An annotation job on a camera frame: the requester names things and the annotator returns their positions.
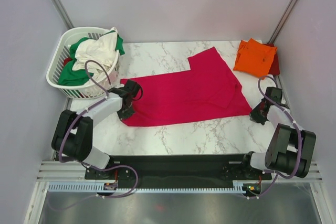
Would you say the pink t shirt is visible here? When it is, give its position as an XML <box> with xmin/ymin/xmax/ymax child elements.
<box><xmin>123</xmin><ymin>47</ymin><xmax>252</xmax><ymax>127</ymax></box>

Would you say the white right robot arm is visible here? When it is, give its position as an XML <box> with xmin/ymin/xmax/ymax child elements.
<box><xmin>240</xmin><ymin>87</ymin><xmax>316</xmax><ymax>179</ymax></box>

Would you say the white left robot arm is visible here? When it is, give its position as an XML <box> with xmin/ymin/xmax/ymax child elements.
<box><xmin>51</xmin><ymin>80</ymin><xmax>143</xmax><ymax>178</ymax></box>

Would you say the folded dark red t shirt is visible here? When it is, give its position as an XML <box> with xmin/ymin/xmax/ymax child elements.
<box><xmin>260</xmin><ymin>44</ymin><xmax>280</xmax><ymax>76</ymax></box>

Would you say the folded orange t shirt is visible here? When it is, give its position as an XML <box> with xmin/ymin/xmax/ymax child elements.
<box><xmin>233</xmin><ymin>38</ymin><xmax>264</xmax><ymax>78</ymax></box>

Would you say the white plastic laundry basket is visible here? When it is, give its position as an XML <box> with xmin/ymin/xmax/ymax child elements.
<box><xmin>46</xmin><ymin>27</ymin><xmax>125</xmax><ymax>99</ymax></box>

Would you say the white t shirt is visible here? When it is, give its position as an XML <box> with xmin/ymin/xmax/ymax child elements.
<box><xmin>70</xmin><ymin>27</ymin><xmax>123</xmax><ymax>80</ymax></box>

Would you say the green t shirt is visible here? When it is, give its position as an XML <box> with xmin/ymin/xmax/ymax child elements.
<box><xmin>58</xmin><ymin>43</ymin><xmax>125</xmax><ymax>86</ymax></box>

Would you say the dark red t shirt in basket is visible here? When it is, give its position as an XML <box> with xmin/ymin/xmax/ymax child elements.
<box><xmin>63</xmin><ymin>57</ymin><xmax>75</xmax><ymax>69</ymax></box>

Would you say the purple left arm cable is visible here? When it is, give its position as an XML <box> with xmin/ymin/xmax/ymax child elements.
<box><xmin>47</xmin><ymin>60</ymin><xmax>139</xmax><ymax>210</ymax></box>

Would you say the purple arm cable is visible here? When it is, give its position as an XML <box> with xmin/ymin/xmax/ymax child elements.
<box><xmin>47</xmin><ymin>60</ymin><xmax>139</xmax><ymax>210</ymax></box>
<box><xmin>243</xmin><ymin>76</ymin><xmax>307</xmax><ymax>200</ymax></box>

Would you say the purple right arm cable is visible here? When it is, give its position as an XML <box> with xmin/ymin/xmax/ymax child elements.
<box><xmin>243</xmin><ymin>76</ymin><xmax>307</xmax><ymax>200</ymax></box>

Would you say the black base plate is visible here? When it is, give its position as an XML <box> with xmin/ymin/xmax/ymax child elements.
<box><xmin>85</xmin><ymin>154</ymin><xmax>272</xmax><ymax>189</ymax></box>

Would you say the white slotted cable duct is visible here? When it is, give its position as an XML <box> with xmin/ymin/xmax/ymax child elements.
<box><xmin>48</xmin><ymin>181</ymin><xmax>261</xmax><ymax>194</ymax></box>

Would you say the aluminium frame rail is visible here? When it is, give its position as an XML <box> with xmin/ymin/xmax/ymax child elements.
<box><xmin>37</xmin><ymin>161</ymin><xmax>323</xmax><ymax>183</ymax></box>

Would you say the right corner metal post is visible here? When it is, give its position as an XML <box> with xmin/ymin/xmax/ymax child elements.
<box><xmin>268</xmin><ymin>0</ymin><xmax>299</xmax><ymax>44</ymax></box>

